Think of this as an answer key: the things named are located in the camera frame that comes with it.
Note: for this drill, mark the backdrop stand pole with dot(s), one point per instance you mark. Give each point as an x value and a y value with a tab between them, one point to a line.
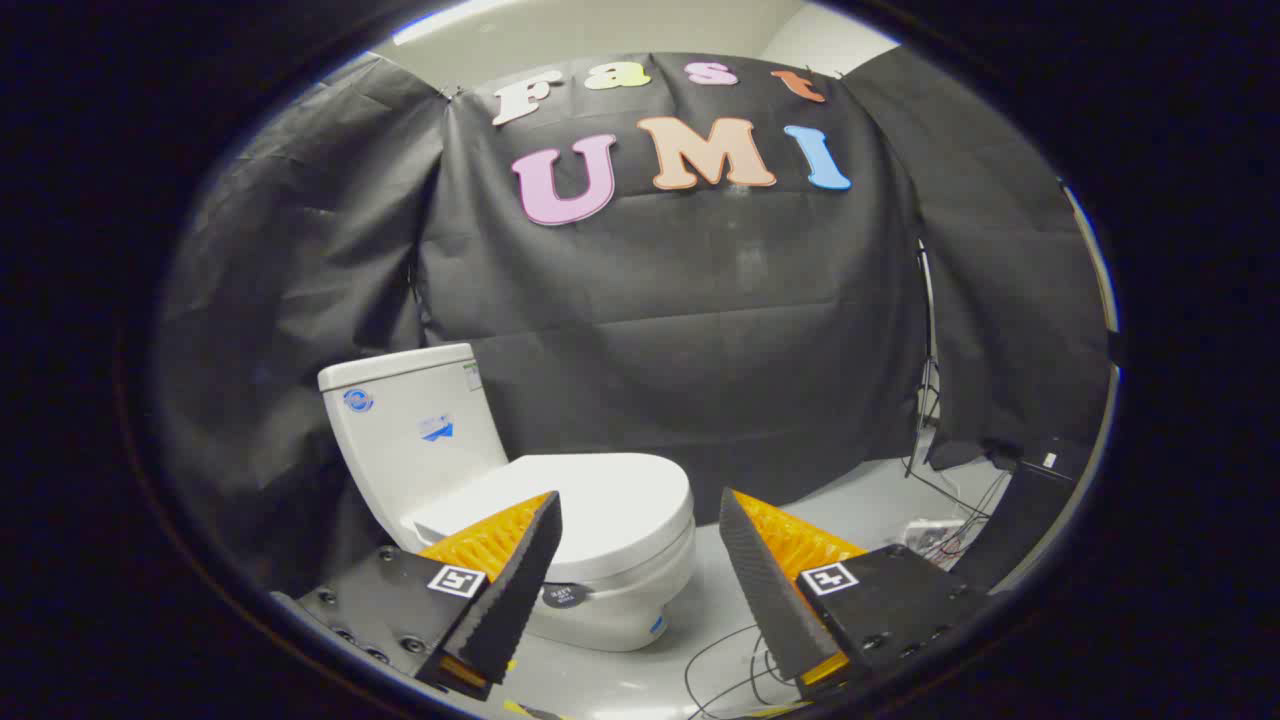
928	300

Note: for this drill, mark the white toilet lid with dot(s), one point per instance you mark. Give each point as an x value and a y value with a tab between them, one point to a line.
610	500

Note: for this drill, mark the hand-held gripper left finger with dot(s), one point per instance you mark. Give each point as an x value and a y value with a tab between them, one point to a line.
515	590

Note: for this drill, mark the white power strip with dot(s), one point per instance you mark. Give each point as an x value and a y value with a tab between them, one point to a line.
930	528

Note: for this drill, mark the black box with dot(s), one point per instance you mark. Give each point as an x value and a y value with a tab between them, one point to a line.
1030	500

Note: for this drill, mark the white ceramic toilet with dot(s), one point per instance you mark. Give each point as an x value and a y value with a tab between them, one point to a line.
400	440

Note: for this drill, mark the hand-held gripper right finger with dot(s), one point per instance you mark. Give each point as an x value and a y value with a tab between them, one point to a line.
765	590

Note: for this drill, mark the black backdrop cloth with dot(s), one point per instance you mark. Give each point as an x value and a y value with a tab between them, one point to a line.
700	300

